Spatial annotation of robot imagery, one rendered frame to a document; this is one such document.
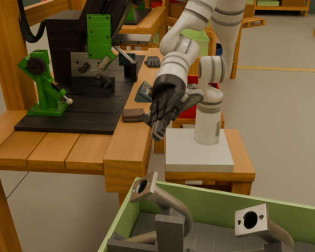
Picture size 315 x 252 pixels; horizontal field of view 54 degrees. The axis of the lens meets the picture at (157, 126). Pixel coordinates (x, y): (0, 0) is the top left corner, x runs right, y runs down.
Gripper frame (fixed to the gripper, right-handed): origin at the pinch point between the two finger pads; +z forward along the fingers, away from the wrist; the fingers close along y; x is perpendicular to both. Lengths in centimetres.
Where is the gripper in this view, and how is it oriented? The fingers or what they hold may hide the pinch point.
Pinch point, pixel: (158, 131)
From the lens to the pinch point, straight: 60.6
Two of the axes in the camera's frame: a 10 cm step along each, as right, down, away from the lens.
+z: -1.9, 6.9, -7.0
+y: 7.2, -3.9, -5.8
